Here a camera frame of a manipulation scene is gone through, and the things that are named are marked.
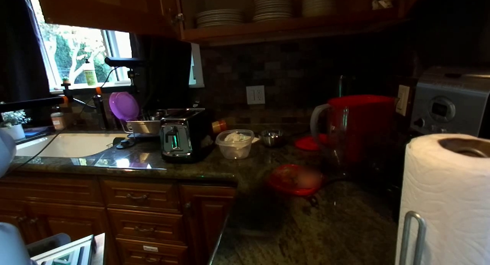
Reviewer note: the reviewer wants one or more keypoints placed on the white sink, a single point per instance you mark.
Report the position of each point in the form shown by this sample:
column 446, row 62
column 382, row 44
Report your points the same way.
column 69, row 144

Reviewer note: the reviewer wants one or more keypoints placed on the yellow soap bottle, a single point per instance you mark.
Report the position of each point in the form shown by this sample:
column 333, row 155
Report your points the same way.
column 90, row 75

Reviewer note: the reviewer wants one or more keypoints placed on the wooden lower cabinet door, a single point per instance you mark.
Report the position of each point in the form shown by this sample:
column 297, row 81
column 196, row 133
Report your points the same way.
column 206, row 223

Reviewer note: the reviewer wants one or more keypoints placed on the small red lid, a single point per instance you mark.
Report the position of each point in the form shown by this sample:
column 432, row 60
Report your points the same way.
column 306, row 143

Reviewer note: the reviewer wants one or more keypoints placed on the white switch plate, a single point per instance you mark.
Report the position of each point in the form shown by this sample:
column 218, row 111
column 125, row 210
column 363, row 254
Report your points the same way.
column 402, row 100

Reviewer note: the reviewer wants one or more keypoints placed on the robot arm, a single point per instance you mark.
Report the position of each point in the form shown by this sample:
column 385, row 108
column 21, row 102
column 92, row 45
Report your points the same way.
column 7, row 150

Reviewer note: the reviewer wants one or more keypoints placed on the black and chrome toaster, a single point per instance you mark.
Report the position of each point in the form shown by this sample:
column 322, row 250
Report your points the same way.
column 185, row 136

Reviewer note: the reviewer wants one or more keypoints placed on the silver toaster oven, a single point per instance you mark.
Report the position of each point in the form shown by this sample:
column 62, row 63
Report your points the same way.
column 448, row 104

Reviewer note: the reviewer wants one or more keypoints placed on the dish rack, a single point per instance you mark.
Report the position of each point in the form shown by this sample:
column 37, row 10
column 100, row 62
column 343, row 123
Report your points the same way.
column 147, row 115

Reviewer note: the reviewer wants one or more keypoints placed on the paper towel roll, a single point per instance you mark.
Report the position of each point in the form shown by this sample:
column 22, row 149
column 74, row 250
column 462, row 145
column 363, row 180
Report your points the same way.
column 451, row 203

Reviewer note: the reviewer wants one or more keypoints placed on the dark bottle with orange cap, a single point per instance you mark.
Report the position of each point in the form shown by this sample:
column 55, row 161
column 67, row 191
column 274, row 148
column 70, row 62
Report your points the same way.
column 101, row 110

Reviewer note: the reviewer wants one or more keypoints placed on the wooden cupboard door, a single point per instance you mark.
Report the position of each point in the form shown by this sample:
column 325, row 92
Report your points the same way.
column 115, row 8

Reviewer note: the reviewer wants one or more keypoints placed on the camera on mount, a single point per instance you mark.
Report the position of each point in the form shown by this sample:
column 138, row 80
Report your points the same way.
column 122, row 61

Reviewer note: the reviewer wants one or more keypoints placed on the wooden wall cupboard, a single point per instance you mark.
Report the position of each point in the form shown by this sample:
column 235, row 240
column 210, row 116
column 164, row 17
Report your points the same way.
column 291, row 29

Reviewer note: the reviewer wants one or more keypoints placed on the grey and white box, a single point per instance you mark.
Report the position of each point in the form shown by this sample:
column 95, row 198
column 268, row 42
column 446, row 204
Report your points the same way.
column 65, row 253

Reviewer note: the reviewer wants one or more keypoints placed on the window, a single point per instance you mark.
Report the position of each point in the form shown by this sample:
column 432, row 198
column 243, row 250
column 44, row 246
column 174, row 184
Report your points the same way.
column 76, row 43

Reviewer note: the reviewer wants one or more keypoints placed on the stand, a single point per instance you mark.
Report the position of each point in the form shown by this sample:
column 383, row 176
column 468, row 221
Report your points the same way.
column 30, row 103

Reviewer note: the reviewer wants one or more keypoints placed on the metal pan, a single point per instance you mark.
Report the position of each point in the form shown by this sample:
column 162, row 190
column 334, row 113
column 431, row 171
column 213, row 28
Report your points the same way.
column 144, row 126

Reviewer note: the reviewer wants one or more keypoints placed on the orange cup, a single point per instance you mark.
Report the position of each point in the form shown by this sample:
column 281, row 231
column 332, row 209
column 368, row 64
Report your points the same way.
column 220, row 126

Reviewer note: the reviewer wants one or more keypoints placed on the stack of white plates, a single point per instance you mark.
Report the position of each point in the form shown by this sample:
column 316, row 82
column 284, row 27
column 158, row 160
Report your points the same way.
column 219, row 18
column 272, row 6

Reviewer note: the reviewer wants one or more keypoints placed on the white wall socket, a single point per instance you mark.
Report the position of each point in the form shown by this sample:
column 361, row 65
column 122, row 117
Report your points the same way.
column 255, row 95

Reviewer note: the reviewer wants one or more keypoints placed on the large red lid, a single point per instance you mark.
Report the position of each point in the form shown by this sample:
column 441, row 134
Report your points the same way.
column 296, row 179

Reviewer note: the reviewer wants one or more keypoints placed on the purple plate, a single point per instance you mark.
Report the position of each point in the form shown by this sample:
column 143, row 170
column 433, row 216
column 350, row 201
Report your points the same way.
column 123, row 106

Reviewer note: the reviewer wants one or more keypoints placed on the potted plant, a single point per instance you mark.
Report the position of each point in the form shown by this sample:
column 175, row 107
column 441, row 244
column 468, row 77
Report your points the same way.
column 13, row 121

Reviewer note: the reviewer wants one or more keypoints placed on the red pitcher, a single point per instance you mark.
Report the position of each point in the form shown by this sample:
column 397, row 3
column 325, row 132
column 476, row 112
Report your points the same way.
column 360, row 127

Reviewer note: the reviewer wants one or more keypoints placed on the clear plastic container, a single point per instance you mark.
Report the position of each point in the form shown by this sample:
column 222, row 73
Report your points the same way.
column 234, row 146

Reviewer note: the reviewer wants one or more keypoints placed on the small metal bowl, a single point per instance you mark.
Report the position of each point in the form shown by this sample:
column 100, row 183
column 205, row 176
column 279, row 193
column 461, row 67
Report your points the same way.
column 272, row 138

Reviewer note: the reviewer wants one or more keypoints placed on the small jar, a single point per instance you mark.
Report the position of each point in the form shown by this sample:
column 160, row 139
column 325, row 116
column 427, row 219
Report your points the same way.
column 57, row 121

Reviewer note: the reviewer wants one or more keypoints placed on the metal paper towel holder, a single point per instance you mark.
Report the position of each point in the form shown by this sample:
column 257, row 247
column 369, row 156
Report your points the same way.
column 420, row 234

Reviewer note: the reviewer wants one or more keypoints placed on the stack of white bowls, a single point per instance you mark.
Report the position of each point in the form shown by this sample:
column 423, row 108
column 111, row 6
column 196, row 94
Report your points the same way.
column 318, row 2

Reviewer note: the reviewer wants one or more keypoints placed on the wooden drawer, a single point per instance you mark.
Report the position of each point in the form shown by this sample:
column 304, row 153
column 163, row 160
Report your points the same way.
column 49, row 189
column 139, row 196
column 153, row 253
column 147, row 226

